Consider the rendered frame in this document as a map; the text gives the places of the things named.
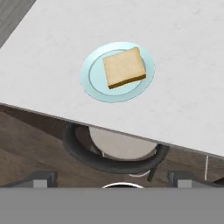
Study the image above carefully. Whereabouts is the slice of bread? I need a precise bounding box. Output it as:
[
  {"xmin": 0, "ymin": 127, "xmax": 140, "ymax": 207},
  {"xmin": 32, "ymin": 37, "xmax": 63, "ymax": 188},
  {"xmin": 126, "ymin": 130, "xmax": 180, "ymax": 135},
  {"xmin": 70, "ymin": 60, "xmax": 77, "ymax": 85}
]
[{"xmin": 102, "ymin": 46, "xmax": 147, "ymax": 90}]

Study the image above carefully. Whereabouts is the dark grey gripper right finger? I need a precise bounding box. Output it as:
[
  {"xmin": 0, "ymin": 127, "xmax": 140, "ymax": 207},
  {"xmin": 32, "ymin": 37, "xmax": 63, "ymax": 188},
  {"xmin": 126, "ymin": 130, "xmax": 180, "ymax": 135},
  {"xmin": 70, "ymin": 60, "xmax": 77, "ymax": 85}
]
[{"xmin": 167, "ymin": 170, "xmax": 224, "ymax": 189}]

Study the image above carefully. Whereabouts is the black stool with white seat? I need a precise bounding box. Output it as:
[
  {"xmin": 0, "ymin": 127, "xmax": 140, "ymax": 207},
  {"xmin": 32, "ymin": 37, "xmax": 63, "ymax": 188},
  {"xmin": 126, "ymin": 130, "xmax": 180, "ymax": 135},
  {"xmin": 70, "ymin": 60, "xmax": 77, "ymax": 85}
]
[{"xmin": 61, "ymin": 122, "xmax": 171, "ymax": 189}]

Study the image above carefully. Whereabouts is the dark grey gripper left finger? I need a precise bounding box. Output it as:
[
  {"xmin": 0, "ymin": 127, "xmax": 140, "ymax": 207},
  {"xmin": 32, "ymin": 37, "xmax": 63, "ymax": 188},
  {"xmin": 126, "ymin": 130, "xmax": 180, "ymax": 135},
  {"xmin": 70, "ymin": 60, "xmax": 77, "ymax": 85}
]
[{"xmin": 0, "ymin": 170, "xmax": 59, "ymax": 189}]

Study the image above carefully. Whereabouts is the light blue plate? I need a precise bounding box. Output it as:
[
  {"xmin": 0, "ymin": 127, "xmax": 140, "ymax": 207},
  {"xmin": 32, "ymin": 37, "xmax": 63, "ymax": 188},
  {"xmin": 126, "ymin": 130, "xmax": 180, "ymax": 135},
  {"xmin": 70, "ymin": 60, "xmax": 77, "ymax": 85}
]
[{"xmin": 80, "ymin": 41, "xmax": 156, "ymax": 103}]

